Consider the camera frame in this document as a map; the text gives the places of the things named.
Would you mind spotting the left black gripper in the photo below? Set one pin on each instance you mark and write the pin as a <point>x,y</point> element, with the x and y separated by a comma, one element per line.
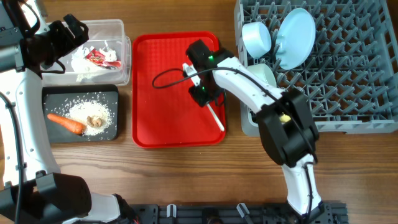
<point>69,42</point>

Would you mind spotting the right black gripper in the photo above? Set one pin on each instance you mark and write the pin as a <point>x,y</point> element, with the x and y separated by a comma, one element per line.
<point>200,99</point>

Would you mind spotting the white red wrapper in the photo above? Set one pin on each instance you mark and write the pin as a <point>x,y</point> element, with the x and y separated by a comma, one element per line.
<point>94,59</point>

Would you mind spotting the light green bowl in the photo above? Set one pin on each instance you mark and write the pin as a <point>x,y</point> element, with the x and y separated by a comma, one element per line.
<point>263,72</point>

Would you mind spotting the light blue bowl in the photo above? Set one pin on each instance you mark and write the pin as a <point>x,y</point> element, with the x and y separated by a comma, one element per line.
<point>256,39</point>

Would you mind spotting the orange carrot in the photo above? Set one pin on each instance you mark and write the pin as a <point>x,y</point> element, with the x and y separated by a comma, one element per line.
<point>69,124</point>

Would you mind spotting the white rice pile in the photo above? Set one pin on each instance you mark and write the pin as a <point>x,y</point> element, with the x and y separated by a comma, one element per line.
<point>80,108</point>

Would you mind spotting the brown food scrap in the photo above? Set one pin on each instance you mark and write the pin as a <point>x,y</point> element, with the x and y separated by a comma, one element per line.
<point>94,121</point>

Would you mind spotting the large light blue plate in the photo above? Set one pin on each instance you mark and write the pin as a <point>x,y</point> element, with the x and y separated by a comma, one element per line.
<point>295,38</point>

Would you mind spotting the white plastic spoon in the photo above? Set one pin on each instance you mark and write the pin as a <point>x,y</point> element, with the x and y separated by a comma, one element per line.
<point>216,118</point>

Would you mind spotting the yellow plastic cup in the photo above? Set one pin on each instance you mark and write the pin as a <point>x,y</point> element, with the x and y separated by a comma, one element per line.
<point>284,118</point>

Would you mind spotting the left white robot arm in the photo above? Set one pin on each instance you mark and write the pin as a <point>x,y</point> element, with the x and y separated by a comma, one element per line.
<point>35,190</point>

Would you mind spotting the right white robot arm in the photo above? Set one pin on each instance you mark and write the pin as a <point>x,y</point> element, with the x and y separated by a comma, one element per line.
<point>287,130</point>

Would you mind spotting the grey dishwasher rack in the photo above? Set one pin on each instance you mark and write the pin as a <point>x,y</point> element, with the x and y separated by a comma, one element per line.
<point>350,76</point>

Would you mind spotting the red plastic tray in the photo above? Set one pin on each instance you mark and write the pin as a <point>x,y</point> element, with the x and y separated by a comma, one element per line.
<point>169,117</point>

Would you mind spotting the black tray bin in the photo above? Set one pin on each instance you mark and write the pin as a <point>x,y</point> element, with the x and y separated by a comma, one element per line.
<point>56,96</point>

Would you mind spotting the clear plastic bin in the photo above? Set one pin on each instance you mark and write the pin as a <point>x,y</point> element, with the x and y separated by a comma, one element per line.
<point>111,30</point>

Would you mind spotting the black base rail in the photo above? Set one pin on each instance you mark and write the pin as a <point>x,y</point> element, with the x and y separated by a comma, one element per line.
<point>325,213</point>

